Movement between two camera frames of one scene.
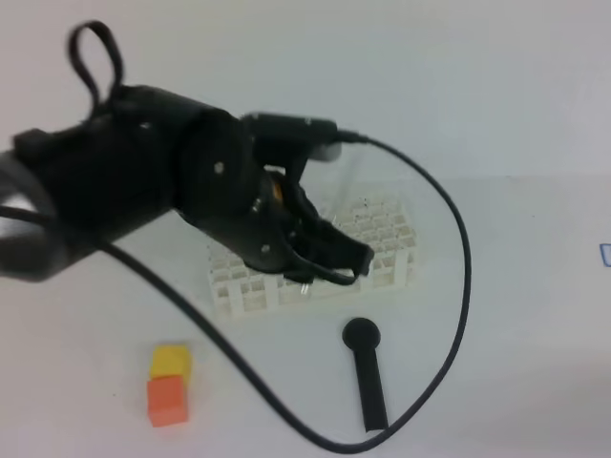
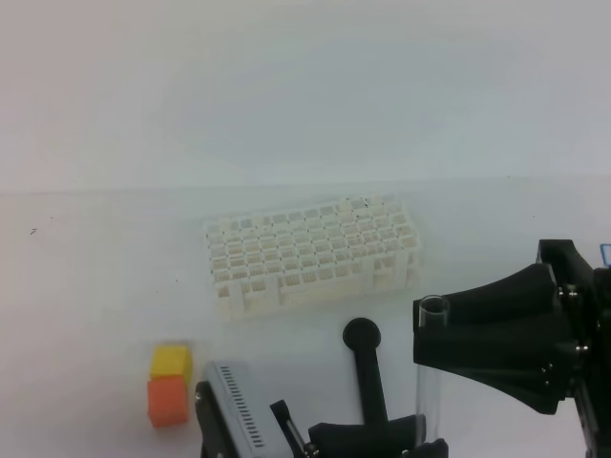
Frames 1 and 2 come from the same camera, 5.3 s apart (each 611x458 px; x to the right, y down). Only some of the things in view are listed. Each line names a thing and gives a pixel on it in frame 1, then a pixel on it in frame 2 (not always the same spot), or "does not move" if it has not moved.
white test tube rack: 239,288 does not move
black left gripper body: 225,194 to 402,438
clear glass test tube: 326,152 to 432,322
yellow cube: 172,360 does not move
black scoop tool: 364,333 does not move
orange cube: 166,402 does not move
